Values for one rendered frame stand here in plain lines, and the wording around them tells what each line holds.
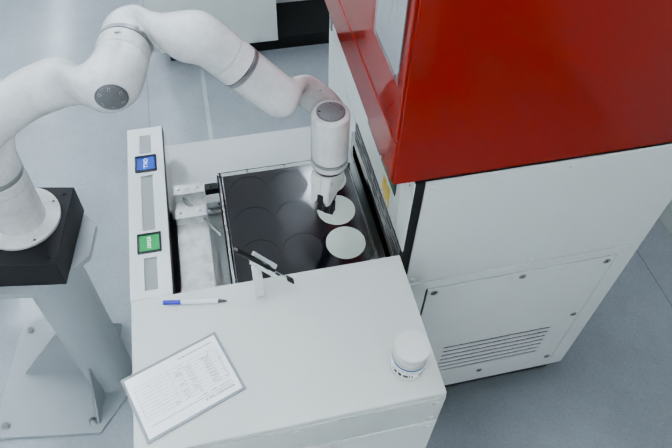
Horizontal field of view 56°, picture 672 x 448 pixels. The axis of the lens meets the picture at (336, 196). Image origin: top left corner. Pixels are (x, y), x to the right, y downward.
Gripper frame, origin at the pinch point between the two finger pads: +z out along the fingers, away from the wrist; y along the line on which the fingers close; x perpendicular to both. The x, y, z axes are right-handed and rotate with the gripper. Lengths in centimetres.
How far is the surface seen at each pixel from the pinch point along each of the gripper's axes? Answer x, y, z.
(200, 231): -29.6, 13.9, 10.0
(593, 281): 71, -31, 33
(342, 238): 5.1, 2.2, 8.0
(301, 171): -14.0, -14.0, 8.0
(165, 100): -134, -102, 98
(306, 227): -4.7, 2.8, 8.1
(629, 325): 101, -67, 98
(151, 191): -43.6, 12.5, 2.4
